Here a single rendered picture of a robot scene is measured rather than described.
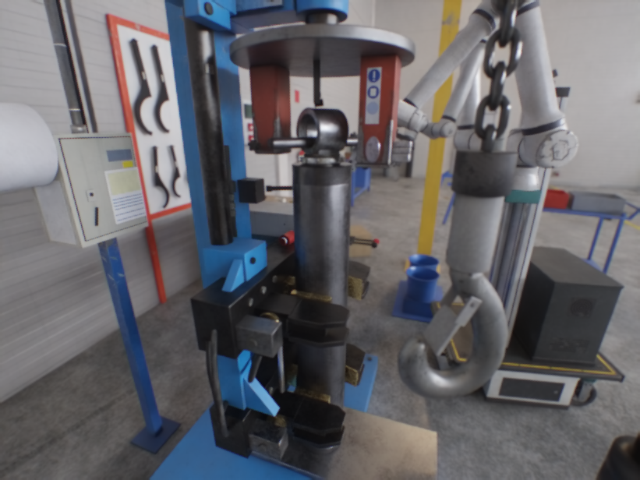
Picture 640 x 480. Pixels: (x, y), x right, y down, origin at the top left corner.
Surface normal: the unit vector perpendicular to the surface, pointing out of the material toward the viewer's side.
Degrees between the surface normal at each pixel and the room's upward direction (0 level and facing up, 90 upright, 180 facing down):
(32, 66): 90
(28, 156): 101
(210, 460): 0
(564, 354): 90
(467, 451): 0
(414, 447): 0
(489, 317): 94
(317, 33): 90
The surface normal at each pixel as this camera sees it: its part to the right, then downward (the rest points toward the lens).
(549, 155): -0.14, 0.47
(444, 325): -0.90, -0.38
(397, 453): 0.00, -0.94
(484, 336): -0.46, 0.49
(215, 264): -0.33, 0.32
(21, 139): 0.92, -0.07
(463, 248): -0.72, 0.23
